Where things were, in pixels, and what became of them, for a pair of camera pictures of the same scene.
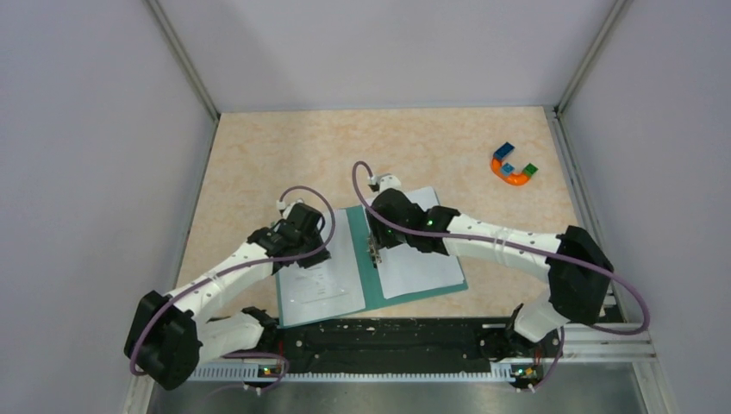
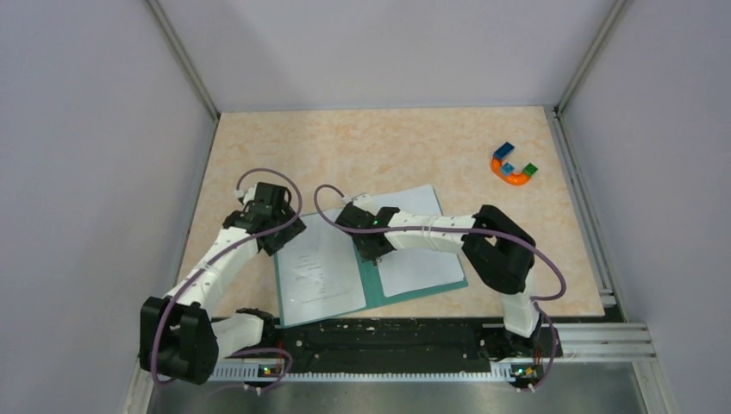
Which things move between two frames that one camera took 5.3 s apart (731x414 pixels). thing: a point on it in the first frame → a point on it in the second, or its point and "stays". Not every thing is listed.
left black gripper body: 310,242 → 272,245
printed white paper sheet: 331,286 stays
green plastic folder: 370,276 stays
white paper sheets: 408,269 stays
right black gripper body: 388,238 → 367,252
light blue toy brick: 507,168 stays
